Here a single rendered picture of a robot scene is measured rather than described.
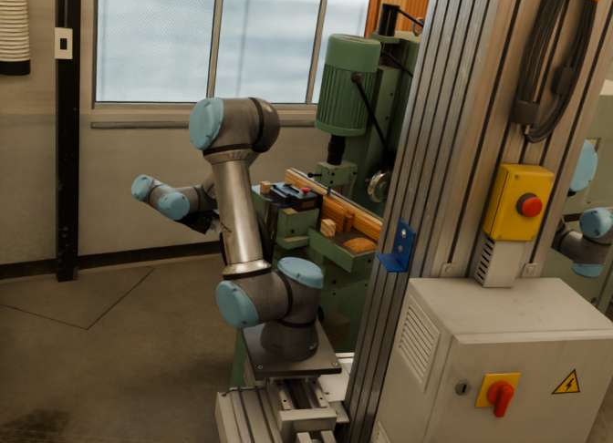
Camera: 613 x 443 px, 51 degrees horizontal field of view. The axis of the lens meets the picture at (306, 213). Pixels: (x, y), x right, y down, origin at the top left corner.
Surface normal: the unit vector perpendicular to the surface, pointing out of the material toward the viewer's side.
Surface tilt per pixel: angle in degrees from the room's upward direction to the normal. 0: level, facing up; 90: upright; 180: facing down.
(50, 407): 0
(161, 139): 90
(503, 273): 90
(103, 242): 90
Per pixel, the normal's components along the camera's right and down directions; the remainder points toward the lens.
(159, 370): 0.14, -0.91
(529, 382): 0.26, 0.41
